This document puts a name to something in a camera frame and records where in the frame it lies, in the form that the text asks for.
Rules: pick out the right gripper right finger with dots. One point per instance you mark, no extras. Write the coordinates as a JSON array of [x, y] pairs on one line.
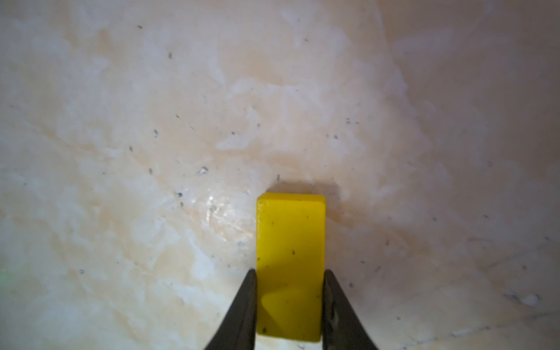
[[341, 327]]

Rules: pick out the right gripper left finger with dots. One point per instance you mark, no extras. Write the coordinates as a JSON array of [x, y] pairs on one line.
[[238, 328]]

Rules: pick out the yellow short block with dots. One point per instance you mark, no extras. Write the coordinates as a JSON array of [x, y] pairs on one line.
[[290, 265]]

